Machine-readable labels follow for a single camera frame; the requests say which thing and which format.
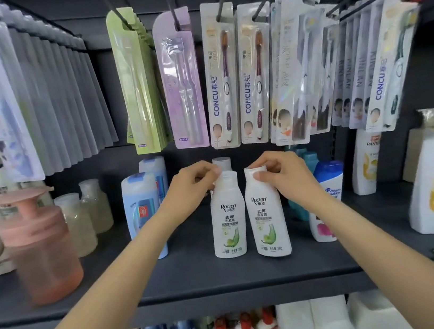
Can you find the person's left thumb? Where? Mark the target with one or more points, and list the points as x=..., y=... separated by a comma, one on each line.
x=208, y=185

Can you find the stack of silver toothbrush packs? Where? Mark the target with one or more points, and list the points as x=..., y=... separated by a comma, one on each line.
x=296, y=70

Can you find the person's right hand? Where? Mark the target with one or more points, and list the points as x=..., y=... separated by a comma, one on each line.
x=291, y=180

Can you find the person's right thumb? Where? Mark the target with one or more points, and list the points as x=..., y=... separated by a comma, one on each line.
x=267, y=176

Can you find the person's left hand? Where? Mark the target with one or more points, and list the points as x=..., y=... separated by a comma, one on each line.
x=188, y=188

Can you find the white and blue shampoo bottle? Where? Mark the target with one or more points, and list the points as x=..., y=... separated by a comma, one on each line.
x=326, y=183

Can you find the light blue shampoo bottle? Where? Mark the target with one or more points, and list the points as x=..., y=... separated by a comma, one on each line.
x=153, y=167
x=140, y=205

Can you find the pink pump dispenser bottle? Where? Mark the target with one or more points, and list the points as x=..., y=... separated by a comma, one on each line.
x=40, y=255

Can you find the white dark-green toothbrush pack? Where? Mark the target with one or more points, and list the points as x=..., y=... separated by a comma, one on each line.
x=392, y=65

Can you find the purple toothbrush pack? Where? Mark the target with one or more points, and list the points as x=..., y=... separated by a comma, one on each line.
x=181, y=79

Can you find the stack of green toothbrush packs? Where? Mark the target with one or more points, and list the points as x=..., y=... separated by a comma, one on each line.
x=135, y=85

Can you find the person's right forearm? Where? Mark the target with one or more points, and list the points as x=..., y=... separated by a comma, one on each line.
x=378, y=252

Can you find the row of grey toothbrush packs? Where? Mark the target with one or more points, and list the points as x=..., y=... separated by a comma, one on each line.
x=66, y=95

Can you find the white tissue pack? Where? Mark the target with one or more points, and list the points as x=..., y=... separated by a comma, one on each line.
x=377, y=317
x=312, y=324

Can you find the dark grey shelf board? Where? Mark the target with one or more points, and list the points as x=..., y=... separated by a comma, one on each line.
x=202, y=289

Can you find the clear plastic bottle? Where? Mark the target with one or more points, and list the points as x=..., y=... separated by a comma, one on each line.
x=76, y=226
x=96, y=207

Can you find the teal shampoo bottle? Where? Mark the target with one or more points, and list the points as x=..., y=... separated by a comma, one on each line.
x=304, y=158

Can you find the row of white toothbrush packs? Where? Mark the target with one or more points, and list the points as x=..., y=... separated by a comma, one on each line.
x=349, y=71

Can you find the white green-leaf shampoo bottle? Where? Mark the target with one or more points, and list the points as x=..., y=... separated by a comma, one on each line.
x=267, y=219
x=228, y=221
x=223, y=163

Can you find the person's left forearm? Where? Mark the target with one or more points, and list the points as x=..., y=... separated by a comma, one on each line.
x=110, y=294

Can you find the white maroon toothbrush pack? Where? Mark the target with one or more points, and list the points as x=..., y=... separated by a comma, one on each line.
x=255, y=76
x=220, y=73

